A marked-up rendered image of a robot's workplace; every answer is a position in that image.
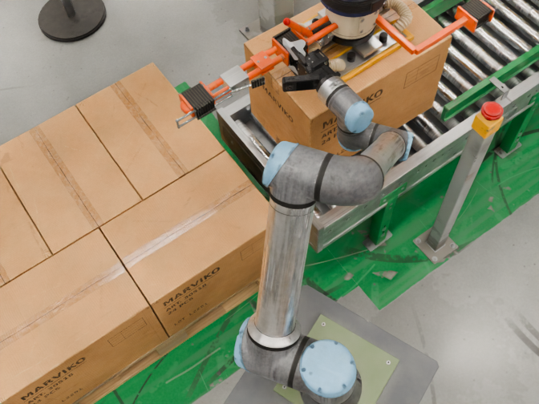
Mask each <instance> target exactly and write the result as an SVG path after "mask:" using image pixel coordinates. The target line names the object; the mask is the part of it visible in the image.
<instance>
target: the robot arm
mask: <svg viewBox="0 0 539 404"><path fill-rule="evenodd" d="M282 41H283V46H284V47H285V48H286V49H287V50H288V51H289V52H290V53H291V55H292V57H293V58H294V60H298V62H297V63H295V64H293V65H292V66H291V65H289V66H288V67H289V68H290V69H291V70H292V72H293V73H294V74H295V75H296V76H288V77H283V78H282V90H283V91H284V92H289V91H305V90H314V89H316V91H317V92H318V98H319V99H320V100H321V101H322V102H323V103H324V104H325V105H326V106H327V107H328V108H329V109H330V110H331V111H332V113H333V114H334V115H335V116H336V117H337V138H338V142H339V144H340V146H341V147H342V148H343V149H345V150H347V151H349V152H357V151H359V150H361V149H363V150H365V151H363V152H362V153H361V154H360V155H353V156H339V155H335V154H331V153H329V152H326V151H321V150H318V149H315V148H312V147H307V146H304V145H301V144H299V143H291V142H288V141H282V142H280V143H279V144H278V145H277V146H276V147H275V148H274V150H273V151H272V153H271V154H270V156H269V159H268V161H267V163H266V166H265V169H264V172H263V176H262V183H263V184H264V185H265V186H266V187H269V211H268V217H267V225H266V231H265V244H264V251H263V258H262V265H261V277H260V285H259V291H258V298H257V311H256V313H255V314H253V315H252V316H251V317H248V318H247V319H245V321H244V322H243V324H242V326H241V328H240V330H239V335H237V340H236V343H235V347H234V361H235V362H236V364H237V365H238V366H239V367H241V368H242V369H244V370H246V371H248V372H250V373H253V374H256V375H259V376H261V377H263V378H267V379H269V380H271V381H274V382H277V383H280V384H282V385H284V386H288V387H290V388H292V389H295V390H298V391H300V395H301V397H302V400H303V402H304V404H358V402H359V399H360V397H361V393H362V380H361V377H360V374H359V372H358V370H357V368H356V364H355V360H354V358H353V356H352V355H351V353H350V351H349V350H348V349H347V348H346V347H345V346H344V345H343V344H341V343H339V342H337V341H334V340H329V339H323V340H316V339H313V338H312V337H307V336H305V335H302V334H301V326H300V324H299V322H298V320H297V319H296V315H297V310H298V301H299V296H300V291H301V286H302V277H303V272H304V267H305V263H306V254H307V249H308V244H309V239H310V230H311V225H312V220H313V215H314V206H315V204H316V202H317V201H318V202H320V203H324V204H330V205H337V206H355V205H361V204H366V203H368V202H370V201H372V200H373V199H374V198H375V197H376V196H377V195H378V194H379V193H380V192H381V190H382V188H383V183H384V176H385V175H386V174H387V173H388V172H389V170H390V169H391V168H392V166H393V165H394V164H395V162H396V161H397V160H400V161H406V160H407V158H408V154H409V151H410V148H411V143H412V140H413V137H414V135H413V134H412V133H411V132H409V131H403V130H400V129H397V128H393V127H388V126H385V125H382V124H378V123H373V122H371V121H372V119H373V116H374V113H373V111H372V109H371V108H370V106H369V104H368V103H366V102H364V101H363V100H362V99H361V98H360V97H359V96H358V95H357V94H356V93H355V92H354V91H353V90H352V89H351V88H350V87H349V86H348V85H347V84H346V83H345V82H344V81H343V80H342V79H341V78H340V75H341V74H340V73H339V72H338V71H337V72H336V73H335V72H334V71H333V70H332V69H331V68H330V67H329V65H330V63H329V59H328V58H327V57H326V56H325V55H324V54H323V53H322V52H321V51H320V50H319V49H317V50H315V51H312V52H310V53H309V54H308V56H307V57H305V56H306V52H305V51H304V50H303V48H304V46H305V45H306V42H305V41H304V40H302V39H300V40H298V41H294V42H289V41H288V40H287V39H285V38H284V39H283V40H282ZM319 52H321V53H322V54H323V55H324V56H325V57H323V56H322V55H321V54H320V53H319ZM326 62H327V64H326Z"/></svg>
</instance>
